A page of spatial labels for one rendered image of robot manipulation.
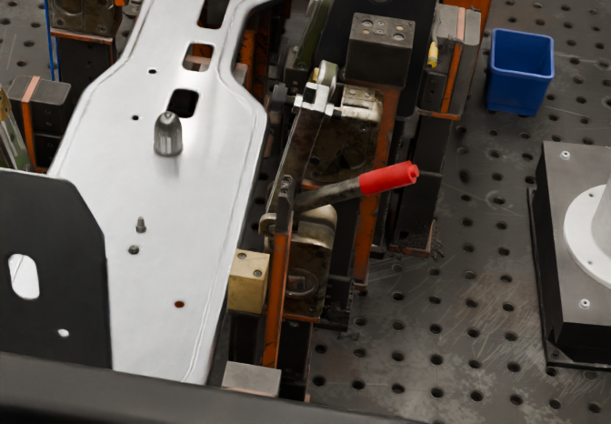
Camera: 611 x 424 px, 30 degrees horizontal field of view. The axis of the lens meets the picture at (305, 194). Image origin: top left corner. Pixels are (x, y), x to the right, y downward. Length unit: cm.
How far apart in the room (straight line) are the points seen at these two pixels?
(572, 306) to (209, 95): 52
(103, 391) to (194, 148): 89
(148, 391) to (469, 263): 123
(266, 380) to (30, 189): 22
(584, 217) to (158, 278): 64
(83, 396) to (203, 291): 74
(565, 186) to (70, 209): 95
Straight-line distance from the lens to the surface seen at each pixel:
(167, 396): 40
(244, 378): 84
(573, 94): 192
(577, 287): 149
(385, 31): 127
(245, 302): 110
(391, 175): 107
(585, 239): 153
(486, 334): 153
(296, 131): 103
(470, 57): 136
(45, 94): 137
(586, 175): 163
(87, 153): 127
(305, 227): 113
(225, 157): 127
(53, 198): 78
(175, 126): 125
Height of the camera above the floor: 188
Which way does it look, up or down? 46 degrees down
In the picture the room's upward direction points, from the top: 7 degrees clockwise
